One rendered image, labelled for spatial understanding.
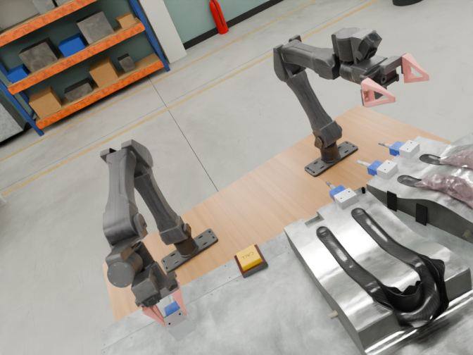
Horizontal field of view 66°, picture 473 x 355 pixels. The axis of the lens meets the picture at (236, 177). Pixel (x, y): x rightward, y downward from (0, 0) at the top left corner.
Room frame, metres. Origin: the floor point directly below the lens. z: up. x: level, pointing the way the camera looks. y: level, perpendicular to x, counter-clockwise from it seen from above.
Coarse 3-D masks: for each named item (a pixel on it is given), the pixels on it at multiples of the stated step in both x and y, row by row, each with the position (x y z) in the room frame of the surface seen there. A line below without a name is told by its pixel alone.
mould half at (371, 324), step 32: (320, 224) 0.69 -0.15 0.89; (352, 224) 0.64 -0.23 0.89; (384, 224) 0.60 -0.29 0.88; (320, 256) 0.59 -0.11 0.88; (352, 256) 0.55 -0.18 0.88; (384, 256) 0.51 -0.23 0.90; (448, 256) 0.42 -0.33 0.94; (320, 288) 0.54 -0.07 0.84; (352, 288) 0.46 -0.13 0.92; (448, 288) 0.37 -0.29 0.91; (352, 320) 0.38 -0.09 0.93; (384, 320) 0.36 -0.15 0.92; (448, 320) 0.34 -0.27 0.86; (384, 352) 0.34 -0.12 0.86; (416, 352) 0.31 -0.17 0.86; (448, 352) 0.29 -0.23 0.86
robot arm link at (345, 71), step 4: (340, 60) 0.84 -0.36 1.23; (344, 64) 0.83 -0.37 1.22; (348, 64) 0.82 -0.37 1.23; (352, 64) 0.81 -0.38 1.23; (340, 68) 0.84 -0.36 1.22; (344, 68) 0.82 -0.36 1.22; (348, 68) 0.81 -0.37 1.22; (340, 72) 0.84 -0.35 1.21; (344, 72) 0.82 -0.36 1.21; (348, 72) 0.81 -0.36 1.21; (344, 76) 0.82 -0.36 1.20; (348, 76) 0.81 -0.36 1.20; (348, 80) 0.82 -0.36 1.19; (352, 80) 0.80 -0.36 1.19
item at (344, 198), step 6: (330, 186) 0.80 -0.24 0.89; (342, 186) 0.77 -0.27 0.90; (330, 192) 0.77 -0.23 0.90; (336, 192) 0.76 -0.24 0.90; (342, 192) 0.73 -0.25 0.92; (348, 192) 0.72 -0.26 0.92; (354, 192) 0.72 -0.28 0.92; (336, 198) 0.72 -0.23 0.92; (342, 198) 0.71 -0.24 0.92; (348, 198) 0.70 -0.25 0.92; (354, 198) 0.70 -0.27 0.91; (342, 204) 0.70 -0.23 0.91; (348, 204) 0.70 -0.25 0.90
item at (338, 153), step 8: (336, 144) 1.01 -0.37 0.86; (344, 144) 1.06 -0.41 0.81; (352, 144) 1.04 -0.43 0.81; (320, 152) 1.03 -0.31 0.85; (328, 152) 1.00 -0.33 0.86; (336, 152) 1.00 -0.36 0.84; (344, 152) 1.02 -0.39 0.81; (352, 152) 1.01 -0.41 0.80; (320, 160) 1.04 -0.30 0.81; (328, 160) 1.01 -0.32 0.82; (336, 160) 1.00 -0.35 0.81; (304, 168) 1.04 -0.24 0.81; (312, 168) 1.02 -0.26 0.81; (320, 168) 1.00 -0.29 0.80; (328, 168) 0.99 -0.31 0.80
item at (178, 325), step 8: (168, 296) 0.64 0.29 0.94; (176, 304) 0.60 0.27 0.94; (168, 312) 0.59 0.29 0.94; (176, 312) 0.57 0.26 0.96; (168, 320) 0.56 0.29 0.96; (176, 320) 0.55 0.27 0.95; (184, 320) 0.54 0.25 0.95; (168, 328) 0.54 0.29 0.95; (176, 328) 0.53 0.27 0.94; (184, 328) 0.54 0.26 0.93; (192, 328) 0.54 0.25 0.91; (176, 336) 0.53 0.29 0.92; (184, 336) 0.54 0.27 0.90
